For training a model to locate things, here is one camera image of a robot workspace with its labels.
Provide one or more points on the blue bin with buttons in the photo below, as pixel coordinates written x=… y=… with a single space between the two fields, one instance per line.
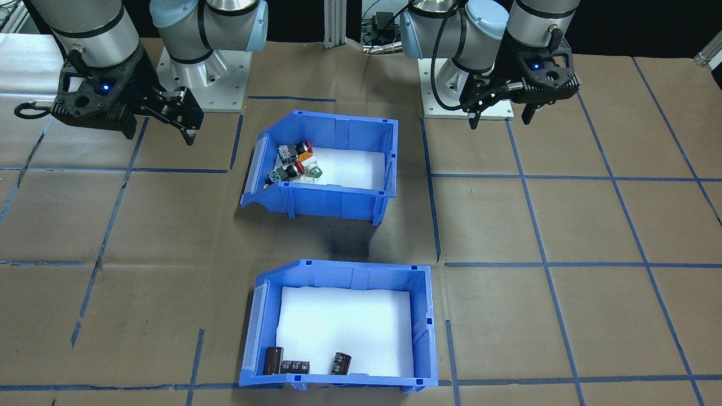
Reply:
x=327 y=206

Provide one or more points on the blue bin with capacitors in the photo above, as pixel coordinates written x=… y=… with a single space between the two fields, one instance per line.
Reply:
x=338 y=384

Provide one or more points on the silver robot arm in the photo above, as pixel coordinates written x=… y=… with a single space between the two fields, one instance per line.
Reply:
x=84 y=28
x=541 y=22

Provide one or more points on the orange white push button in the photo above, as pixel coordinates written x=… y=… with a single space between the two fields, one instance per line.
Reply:
x=311 y=168

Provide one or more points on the silver metal connector tube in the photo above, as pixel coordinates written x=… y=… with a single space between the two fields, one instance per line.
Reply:
x=383 y=48

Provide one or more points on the black power adapter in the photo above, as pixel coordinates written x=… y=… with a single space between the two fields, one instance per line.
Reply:
x=384 y=25

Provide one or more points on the large brown capacitor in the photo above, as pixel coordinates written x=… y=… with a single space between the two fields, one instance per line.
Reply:
x=273 y=361

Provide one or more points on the small black capacitor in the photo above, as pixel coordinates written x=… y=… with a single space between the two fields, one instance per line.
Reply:
x=295 y=366

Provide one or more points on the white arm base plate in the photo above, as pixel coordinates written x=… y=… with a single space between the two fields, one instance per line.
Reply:
x=434 y=104
x=240 y=79

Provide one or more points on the aluminium frame bar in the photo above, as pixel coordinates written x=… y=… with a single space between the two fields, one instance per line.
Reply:
x=709 y=56
x=11 y=17

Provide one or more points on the white square switch block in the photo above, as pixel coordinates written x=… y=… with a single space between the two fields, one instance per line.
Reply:
x=307 y=180

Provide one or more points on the aluminium profile post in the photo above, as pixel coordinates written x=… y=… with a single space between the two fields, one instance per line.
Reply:
x=334 y=22

